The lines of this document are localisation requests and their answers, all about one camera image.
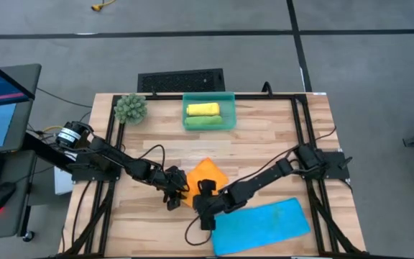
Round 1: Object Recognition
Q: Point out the black floor cable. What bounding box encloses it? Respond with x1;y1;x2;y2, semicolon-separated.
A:
35;87;93;109

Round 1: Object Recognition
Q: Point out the white box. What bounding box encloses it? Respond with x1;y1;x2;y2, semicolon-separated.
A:
53;165;74;196

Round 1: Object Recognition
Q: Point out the blue microfiber towel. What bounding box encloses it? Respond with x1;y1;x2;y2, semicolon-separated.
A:
210;196;311;256

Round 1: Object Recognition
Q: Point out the black perforated panel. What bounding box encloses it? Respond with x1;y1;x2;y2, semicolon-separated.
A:
137;68;226;94

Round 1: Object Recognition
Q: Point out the black table clamp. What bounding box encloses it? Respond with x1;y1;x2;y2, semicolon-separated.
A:
262;81;275;98

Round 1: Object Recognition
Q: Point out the black aluminium table frame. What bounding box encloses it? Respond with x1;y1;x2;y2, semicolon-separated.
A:
57;91;369;259

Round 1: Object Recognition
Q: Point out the black desk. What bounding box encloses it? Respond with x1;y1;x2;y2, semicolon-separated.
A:
0;63;42;241

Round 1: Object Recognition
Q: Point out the green microfiber towel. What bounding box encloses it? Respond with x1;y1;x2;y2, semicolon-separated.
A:
184;114;224;127

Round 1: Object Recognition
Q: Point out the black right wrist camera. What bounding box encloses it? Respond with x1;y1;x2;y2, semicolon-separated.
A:
197;178;217;195

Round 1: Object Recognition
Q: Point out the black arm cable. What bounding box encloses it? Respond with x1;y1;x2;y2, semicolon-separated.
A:
184;125;338;247
134;144;167;172

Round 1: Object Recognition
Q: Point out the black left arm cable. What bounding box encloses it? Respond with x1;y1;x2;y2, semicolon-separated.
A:
134;144;167;172

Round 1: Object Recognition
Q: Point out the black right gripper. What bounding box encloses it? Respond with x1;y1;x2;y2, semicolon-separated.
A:
192;189;231;232

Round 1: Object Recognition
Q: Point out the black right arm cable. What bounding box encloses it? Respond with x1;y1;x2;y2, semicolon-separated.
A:
184;125;338;247

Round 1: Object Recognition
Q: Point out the orange microfiber towel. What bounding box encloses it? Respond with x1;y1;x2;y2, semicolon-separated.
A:
185;157;229;209

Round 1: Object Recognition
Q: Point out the yellow microfiber towel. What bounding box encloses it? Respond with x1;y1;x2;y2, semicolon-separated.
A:
186;102;221;117

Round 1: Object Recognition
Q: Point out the yellow cable with plug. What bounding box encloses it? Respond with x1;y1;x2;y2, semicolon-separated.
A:
91;0;117;12

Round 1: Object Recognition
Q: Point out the artificial plant in patterned pot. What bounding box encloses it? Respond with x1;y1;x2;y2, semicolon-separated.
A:
113;93;149;125

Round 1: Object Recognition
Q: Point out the black computer mouse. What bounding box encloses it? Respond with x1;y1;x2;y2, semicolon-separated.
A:
0;181;17;216

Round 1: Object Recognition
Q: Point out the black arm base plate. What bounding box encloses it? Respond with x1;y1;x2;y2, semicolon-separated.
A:
321;150;354;181
70;158;121;182

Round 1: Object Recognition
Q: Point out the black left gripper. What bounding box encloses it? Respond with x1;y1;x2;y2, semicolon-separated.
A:
155;165;190;212

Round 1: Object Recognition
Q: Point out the teal translucent plastic basket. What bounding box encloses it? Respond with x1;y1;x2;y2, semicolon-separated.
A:
181;91;236;131

